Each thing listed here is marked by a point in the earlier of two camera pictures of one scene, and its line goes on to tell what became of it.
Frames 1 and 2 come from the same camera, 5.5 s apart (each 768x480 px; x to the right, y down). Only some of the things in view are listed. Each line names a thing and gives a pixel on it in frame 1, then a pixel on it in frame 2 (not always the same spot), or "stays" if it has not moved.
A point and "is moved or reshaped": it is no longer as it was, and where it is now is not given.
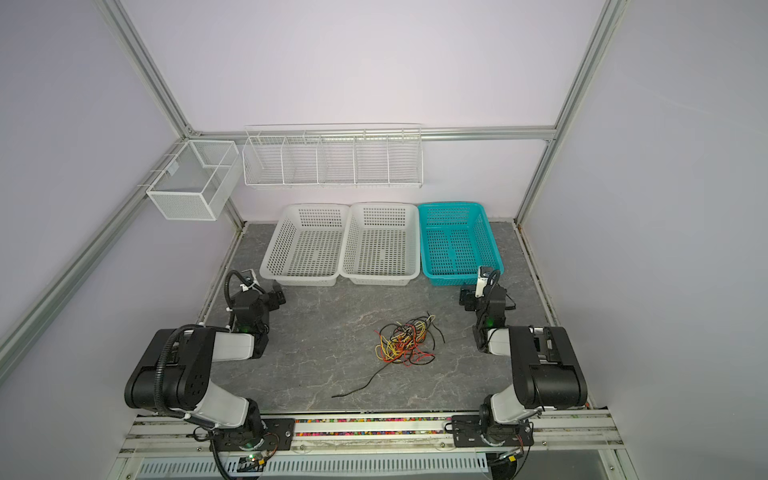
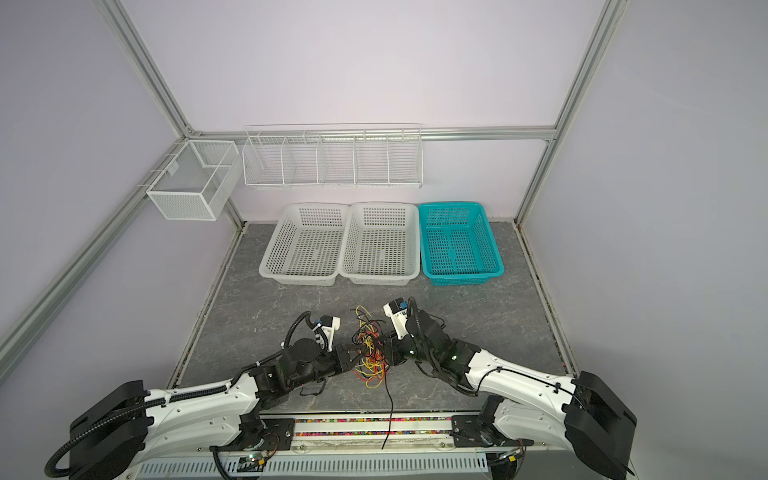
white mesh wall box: (198, 180) stays
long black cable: (344, 394) -> (387, 432)
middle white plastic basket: (380, 244) stays
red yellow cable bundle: (400, 342) is moved or reshaped
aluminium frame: (17, 341) stays
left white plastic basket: (309, 245) stays
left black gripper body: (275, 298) -> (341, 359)
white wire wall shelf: (333, 156) stays
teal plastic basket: (456, 239) stays
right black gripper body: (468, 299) -> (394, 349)
